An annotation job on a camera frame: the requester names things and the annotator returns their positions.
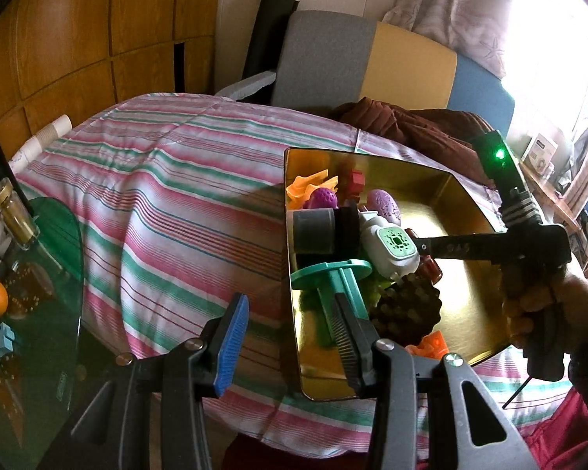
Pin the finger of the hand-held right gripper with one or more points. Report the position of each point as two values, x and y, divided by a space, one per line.
429 247

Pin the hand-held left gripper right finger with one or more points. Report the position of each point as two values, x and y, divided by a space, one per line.
345 338

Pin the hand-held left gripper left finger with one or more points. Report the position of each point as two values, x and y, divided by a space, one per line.
230 347

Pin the dark red toy piece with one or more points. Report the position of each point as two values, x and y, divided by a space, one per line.
430 270

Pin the white green plastic device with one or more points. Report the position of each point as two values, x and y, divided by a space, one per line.
387 259

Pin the green toy piece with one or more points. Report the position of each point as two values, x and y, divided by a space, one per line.
380 289

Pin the purple toy egg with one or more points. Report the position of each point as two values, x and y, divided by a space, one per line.
384 203

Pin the brown spiky brush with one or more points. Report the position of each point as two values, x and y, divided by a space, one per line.
411 308

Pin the gold metal tin tray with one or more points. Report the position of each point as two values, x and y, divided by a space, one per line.
460 303

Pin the teal plastic spool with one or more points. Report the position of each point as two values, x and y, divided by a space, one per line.
318 274

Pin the orange toy block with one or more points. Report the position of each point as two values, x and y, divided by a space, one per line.
431 345

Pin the grey black cylinder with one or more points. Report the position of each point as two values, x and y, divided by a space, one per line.
313 227

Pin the magenta dimpled ball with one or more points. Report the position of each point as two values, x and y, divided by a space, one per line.
323 198

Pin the orange wavy toy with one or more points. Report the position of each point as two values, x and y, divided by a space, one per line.
301 188

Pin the person's right hand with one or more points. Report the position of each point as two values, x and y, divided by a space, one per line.
578 303

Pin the wooden side shelf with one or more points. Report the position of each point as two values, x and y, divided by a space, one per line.
563 210

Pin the white box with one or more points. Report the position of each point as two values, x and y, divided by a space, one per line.
541 149

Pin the brown pillow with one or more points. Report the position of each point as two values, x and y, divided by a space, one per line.
421 127

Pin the striped bed blanket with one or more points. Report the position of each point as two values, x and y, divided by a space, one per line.
176 215

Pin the green glass table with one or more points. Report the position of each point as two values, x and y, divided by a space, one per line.
44 352

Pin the grey yellow blue headboard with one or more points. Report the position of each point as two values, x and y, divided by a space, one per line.
323 58

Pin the light blue toy block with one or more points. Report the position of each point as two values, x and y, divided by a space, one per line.
4 340

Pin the bright window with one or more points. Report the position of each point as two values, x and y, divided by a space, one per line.
558 10

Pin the patterned curtain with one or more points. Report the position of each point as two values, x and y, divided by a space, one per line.
460 10

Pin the glass jar gold lid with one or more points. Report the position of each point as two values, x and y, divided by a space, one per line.
14 215

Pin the black rolled mat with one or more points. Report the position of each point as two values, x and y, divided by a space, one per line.
269 34

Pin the stack of paper cups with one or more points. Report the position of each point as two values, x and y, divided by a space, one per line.
54 129

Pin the wooden wardrobe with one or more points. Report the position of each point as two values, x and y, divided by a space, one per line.
78 34

